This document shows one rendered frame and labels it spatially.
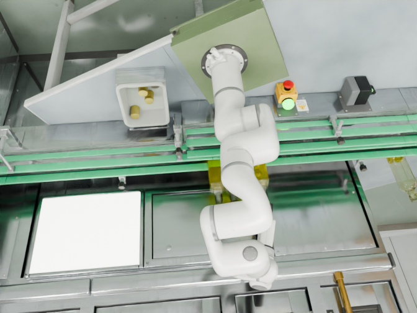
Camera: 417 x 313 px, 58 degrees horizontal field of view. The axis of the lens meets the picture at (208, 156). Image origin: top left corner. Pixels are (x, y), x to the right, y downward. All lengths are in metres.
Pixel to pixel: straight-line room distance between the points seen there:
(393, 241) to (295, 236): 3.75
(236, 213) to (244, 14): 0.59
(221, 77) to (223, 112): 0.14
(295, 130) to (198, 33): 0.54
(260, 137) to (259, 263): 0.31
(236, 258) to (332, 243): 0.71
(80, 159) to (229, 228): 0.82
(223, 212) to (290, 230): 0.72
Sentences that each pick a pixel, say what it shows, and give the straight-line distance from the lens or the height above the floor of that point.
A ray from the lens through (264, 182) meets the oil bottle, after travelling 1.44.
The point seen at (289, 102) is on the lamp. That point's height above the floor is 0.85.
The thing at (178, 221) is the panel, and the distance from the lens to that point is 1.52.
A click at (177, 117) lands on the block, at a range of 1.45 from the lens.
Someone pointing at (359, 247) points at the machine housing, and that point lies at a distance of 1.63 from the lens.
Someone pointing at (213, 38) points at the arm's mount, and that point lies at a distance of 1.21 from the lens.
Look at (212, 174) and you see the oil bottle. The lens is 1.44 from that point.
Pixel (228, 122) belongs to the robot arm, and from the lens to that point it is 1.05.
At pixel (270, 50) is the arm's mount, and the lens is 1.27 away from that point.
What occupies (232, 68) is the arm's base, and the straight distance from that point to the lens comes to 1.19.
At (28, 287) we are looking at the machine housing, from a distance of 1.56.
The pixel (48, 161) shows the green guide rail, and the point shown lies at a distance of 1.58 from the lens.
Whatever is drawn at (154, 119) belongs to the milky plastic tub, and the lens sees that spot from 1.49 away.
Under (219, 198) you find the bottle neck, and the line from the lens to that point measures 1.40.
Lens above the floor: 1.79
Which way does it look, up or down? 35 degrees down
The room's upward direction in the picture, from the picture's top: 174 degrees clockwise
